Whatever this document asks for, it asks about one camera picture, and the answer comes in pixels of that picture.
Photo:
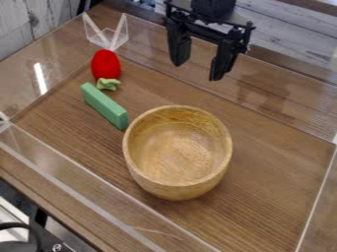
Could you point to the clear acrylic corner bracket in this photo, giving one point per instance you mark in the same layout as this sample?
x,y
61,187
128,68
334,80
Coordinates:
x,y
107,38

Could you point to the red plush strawberry toy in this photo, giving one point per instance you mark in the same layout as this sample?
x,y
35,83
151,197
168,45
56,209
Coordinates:
x,y
106,69

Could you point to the clear acrylic tray wall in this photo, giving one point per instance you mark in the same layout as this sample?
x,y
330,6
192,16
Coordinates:
x,y
112,220

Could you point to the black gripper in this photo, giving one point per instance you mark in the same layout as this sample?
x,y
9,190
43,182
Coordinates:
x,y
211,20

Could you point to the wooden bowl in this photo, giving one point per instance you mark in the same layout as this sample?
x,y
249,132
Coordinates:
x,y
178,148

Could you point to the green rectangular block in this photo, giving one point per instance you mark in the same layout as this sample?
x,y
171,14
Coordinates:
x,y
106,106

